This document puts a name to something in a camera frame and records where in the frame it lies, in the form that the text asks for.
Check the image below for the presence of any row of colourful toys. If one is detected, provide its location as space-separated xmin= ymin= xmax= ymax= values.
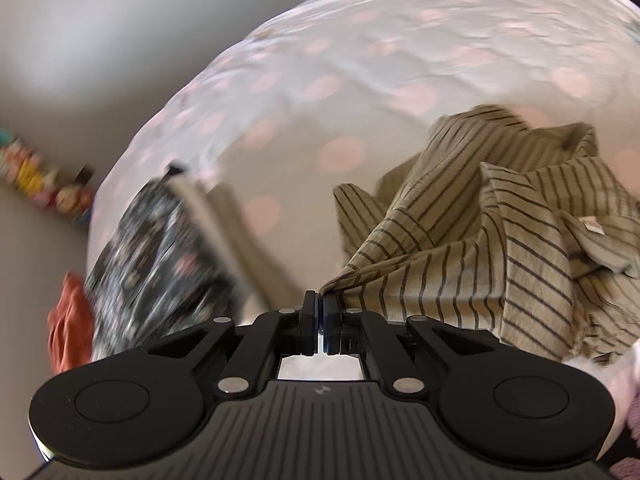
xmin=0 ymin=127 xmax=96 ymax=226

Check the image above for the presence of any pink polka dot bedsheet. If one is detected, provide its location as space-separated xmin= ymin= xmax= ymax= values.
xmin=82 ymin=0 xmax=640 ymax=381

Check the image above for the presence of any white folded cloth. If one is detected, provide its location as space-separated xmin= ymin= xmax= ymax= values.
xmin=165 ymin=165 xmax=266 ymax=311

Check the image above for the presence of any purple fleece blanket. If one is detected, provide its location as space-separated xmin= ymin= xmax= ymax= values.
xmin=607 ymin=400 xmax=640 ymax=480

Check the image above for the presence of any orange cloth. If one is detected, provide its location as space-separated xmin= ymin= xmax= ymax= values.
xmin=47 ymin=272 xmax=96 ymax=373

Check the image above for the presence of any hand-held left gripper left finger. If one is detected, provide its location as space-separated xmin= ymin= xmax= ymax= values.
xmin=146 ymin=290 xmax=319 ymax=402

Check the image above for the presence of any beige folded cloth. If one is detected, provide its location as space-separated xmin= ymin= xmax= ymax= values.
xmin=210 ymin=185 xmax=296 ymax=306

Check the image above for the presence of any dark floral folded garment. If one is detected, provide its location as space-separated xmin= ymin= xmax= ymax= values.
xmin=87 ymin=180 xmax=241 ymax=361

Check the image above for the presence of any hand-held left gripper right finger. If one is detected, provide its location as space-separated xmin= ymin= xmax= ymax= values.
xmin=320 ymin=292 xmax=493 ymax=402

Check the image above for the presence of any beige striped shirt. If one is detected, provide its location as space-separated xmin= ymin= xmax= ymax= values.
xmin=320 ymin=104 xmax=640 ymax=363

